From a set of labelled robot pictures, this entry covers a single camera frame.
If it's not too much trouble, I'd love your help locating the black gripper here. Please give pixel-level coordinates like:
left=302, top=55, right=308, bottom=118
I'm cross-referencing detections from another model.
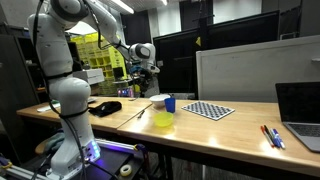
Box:
left=131, top=73, right=150, bottom=100

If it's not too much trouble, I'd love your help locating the black folded cloth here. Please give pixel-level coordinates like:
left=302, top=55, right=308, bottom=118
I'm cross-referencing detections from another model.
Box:
left=88, top=101, right=123, bottom=118

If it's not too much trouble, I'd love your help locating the yellow storage bins stack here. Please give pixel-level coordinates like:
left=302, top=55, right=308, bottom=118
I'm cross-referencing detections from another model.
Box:
left=70, top=31, right=128, bottom=96

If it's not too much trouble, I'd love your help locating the black shelving unit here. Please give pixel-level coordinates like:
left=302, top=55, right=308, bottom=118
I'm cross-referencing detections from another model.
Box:
left=0, top=22, right=46, bottom=111

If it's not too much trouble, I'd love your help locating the large black screen panel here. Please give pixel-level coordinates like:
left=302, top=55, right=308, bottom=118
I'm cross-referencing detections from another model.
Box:
left=152, top=10, right=281, bottom=100

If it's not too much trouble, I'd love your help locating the yellow plastic bowl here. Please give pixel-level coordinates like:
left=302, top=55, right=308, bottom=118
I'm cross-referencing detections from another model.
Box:
left=153, top=111, right=175, bottom=128

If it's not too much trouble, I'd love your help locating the white bowl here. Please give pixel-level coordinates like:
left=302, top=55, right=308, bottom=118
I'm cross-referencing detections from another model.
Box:
left=149, top=94, right=172, bottom=108

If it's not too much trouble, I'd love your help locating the blue plastic cup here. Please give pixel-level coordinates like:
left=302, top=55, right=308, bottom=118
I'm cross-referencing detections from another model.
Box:
left=164, top=97, right=177, bottom=114

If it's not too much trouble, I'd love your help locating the aluminium rail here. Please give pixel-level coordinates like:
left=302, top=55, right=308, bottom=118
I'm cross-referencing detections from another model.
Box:
left=94, top=138, right=148, bottom=156
left=0, top=162, right=48, bottom=180

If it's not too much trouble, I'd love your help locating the long ceiling light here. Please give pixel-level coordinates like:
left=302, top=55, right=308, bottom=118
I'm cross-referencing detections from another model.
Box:
left=109, top=0, right=135, bottom=15

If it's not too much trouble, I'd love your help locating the tape roll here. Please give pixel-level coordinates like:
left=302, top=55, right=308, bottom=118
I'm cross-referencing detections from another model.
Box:
left=119, top=164, right=133, bottom=177

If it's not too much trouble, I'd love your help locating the black pen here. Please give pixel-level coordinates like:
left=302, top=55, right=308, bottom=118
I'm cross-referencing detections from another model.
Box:
left=263, top=125, right=278, bottom=148

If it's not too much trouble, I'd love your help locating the grey laptop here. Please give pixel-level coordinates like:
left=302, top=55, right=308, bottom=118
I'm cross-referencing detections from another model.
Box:
left=275, top=82, right=320, bottom=154

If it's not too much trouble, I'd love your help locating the blue pen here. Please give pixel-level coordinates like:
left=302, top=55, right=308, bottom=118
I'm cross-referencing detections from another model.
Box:
left=269, top=129, right=283, bottom=150
left=273, top=128, right=287, bottom=150

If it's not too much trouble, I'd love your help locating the red pen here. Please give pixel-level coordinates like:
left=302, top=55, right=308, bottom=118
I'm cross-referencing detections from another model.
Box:
left=260, top=126, right=275, bottom=149

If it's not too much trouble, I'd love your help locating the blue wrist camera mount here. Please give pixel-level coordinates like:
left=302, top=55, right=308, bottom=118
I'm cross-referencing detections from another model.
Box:
left=130, top=65, right=145, bottom=75

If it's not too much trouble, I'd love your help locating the white divider panel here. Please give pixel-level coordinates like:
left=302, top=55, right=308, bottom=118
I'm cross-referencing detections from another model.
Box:
left=195, top=35, right=320, bottom=104

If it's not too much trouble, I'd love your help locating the white box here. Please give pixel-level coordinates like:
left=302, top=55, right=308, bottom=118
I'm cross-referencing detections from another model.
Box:
left=72, top=68, right=106, bottom=86

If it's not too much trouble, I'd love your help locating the teal cloth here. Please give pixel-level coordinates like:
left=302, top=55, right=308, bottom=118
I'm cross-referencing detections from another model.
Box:
left=44, top=131, right=67, bottom=155

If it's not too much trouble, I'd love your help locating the small checkerboard sheet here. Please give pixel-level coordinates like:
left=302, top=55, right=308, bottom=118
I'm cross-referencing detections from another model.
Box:
left=181, top=101, right=236, bottom=121

